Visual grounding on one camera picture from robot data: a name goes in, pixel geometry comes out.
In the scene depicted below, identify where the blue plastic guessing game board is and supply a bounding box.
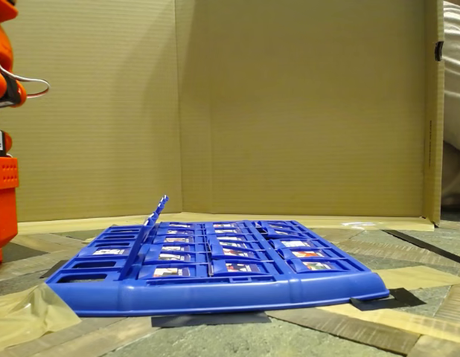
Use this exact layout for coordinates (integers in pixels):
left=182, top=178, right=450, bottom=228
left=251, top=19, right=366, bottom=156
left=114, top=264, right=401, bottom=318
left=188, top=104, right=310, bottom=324
left=45, top=219, right=390, bottom=318

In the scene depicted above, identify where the black tape piece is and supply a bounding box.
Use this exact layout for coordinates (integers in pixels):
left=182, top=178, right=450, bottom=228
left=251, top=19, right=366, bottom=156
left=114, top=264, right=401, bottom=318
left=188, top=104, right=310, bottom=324
left=349, top=287, right=427, bottom=312

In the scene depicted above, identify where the flat brown tape patch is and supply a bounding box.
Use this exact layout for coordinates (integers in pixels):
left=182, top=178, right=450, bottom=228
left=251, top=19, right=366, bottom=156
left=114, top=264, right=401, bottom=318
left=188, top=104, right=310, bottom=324
left=377, top=265, right=460, bottom=290

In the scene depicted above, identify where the long black tape strip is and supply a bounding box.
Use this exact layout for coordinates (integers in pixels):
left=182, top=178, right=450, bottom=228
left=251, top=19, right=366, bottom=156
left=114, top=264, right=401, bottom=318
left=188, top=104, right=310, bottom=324
left=381, top=228, right=460, bottom=269

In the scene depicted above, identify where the crumpled tan packing tape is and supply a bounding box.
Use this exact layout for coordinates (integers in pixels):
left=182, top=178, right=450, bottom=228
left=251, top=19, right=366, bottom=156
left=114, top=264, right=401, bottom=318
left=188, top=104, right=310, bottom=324
left=0, top=283, right=83, bottom=353

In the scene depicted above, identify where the brown cardboard box wall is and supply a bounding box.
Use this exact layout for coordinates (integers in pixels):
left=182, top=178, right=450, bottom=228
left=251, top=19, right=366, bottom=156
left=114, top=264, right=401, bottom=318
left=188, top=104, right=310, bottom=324
left=0, top=0, right=446, bottom=236

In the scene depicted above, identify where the white and red servo cable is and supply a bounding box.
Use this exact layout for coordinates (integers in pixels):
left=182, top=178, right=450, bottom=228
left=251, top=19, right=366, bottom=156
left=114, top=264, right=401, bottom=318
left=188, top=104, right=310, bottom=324
left=0, top=59, right=51, bottom=101

